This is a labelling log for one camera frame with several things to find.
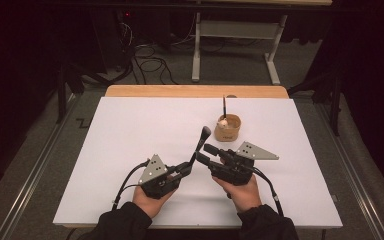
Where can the black metal stand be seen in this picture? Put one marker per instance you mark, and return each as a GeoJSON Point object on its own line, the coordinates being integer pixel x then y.
{"type": "Point", "coordinates": [336, 100]}
{"type": "Point", "coordinates": [61, 93]}

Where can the tan round brush holder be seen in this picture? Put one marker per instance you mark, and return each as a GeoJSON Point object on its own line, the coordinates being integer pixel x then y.
{"type": "Point", "coordinates": [228, 135]}

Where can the person's left hand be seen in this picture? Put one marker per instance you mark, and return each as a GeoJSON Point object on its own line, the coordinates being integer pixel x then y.
{"type": "Point", "coordinates": [150, 204]}

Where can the wooden table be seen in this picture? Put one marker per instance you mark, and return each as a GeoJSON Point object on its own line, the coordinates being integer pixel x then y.
{"type": "Point", "coordinates": [193, 91]}

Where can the white board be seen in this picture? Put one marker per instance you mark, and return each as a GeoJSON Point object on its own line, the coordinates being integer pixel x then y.
{"type": "Point", "coordinates": [146, 126]}

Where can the white metal desk frame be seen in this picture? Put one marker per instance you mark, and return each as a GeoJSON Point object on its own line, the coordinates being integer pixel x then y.
{"type": "Point", "coordinates": [236, 29]}

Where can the person's right hand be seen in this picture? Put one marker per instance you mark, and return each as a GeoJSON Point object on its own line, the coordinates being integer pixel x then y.
{"type": "Point", "coordinates": [243, 197]}

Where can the metal floor rail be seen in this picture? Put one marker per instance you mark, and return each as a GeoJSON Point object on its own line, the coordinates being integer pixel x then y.
{"type": "Point", "coordinates": [35, 173]}
{"type": "Point", "coordinates": [354, 173]}

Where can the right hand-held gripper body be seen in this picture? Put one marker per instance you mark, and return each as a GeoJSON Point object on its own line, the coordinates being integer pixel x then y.
{"type": "Point", "coordinates": [255, 152]}

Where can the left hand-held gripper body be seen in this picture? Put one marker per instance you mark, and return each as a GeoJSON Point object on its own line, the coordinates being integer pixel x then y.
{"type": "Point", "coordinates": [153, 170]}

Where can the small white round item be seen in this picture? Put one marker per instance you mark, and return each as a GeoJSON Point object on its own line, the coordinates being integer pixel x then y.
{"type": "Point", "coordinates": [223, 123]}

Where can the black equipment box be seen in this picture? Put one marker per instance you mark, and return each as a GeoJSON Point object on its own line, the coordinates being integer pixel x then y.
{"type": "Point", "coordinates": [113, 40]}

